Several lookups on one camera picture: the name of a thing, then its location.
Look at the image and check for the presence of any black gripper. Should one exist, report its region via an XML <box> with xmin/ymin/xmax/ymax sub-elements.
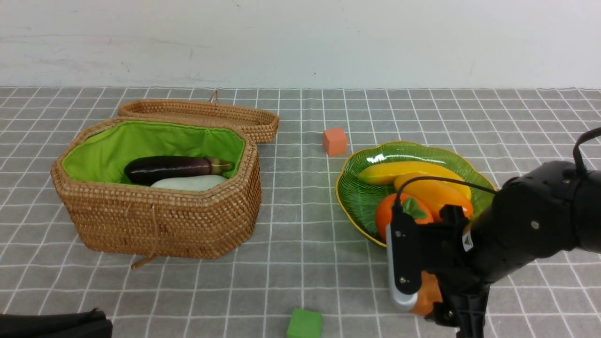
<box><xmin>423</xmin><ymin>176</ymin><xmax>577</xmax><ymax>338</ymax></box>

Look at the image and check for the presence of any orange yellow mango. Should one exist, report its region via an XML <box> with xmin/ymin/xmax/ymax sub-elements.
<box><xmin>403</xmin><ymin>179</ymin><xmax>474</xmax><ymax>222</ymax></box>

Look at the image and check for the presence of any orange persimmon green leaf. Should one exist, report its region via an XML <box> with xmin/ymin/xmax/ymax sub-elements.
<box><xmin>375</xmin><ymin>192</ymin><xmax>434</xmax><ymax>243</ymax></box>

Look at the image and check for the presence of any brown potato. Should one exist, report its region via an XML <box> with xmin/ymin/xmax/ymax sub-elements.
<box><xmin>411</xmin><ymin>271</ymin><xmax>444</xmax><ymax>317</ymax></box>

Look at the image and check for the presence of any yellow banana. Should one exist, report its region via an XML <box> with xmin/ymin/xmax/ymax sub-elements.
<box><xmin>356</xmin><ymin>161</ymin><xmax>464</xmax><ymax>185</ymax></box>

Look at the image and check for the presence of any white radish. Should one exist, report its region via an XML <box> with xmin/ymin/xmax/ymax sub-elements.
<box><xmin>150</xmin><ymin>175</ymin><xmax>228</xmax><ymax>191</ymax></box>

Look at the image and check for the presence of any dark purple eggplant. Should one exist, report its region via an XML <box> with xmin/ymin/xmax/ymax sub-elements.
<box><xmin>123</xmin><ymin>155</ymin><xmax>235</xmax><ymax>186</ymax></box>

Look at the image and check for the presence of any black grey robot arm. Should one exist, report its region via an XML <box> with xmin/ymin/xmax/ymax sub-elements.
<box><xmin>1</xmin><ymin>118</ymin><xmax>600</xmax><ymax>338</ymax></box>

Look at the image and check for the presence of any green leaf-shaped plate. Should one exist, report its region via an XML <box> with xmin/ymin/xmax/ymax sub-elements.
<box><xmin>335</xmin><ymin>140</ymin><xmax>496</xmax><ymax>248</ymax></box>

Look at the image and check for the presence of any orange foam cube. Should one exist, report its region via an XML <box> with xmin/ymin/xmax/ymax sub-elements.
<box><xmin>322</xmin><ymin>128</ymin><xmax>348</xmax><ymax>156</ymax></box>

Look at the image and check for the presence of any grey checkered tablecloth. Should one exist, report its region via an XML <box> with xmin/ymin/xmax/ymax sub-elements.
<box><xmin>0</xmin><ymin>86</ymin><xmax>600</xmax><ymax>338</ymax></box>

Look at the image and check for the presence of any green foam cube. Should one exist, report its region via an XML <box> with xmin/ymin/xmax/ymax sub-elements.
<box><xmin>287</xmin><ymin>308</ymin><xmax>324</xmax><ymax>338</ymax></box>

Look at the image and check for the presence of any woven wicker basket lid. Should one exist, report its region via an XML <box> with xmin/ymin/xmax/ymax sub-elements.
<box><xmin>117</xmin><ymin>90</ymin><xmax>280</xmax><ymax>143</ymax></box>

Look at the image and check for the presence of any woven wicker basket green lining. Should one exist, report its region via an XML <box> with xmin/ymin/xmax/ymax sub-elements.
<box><xmin>50</xmin><ymin>117</ymin><xmax>262</xmax><ymax>260</ymax></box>

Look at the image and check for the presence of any black camera cable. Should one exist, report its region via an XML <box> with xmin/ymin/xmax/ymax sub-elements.
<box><xmin>393</xmin><ymin>176</ymin><xmax>498</xmax><ymax>207</ymax></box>

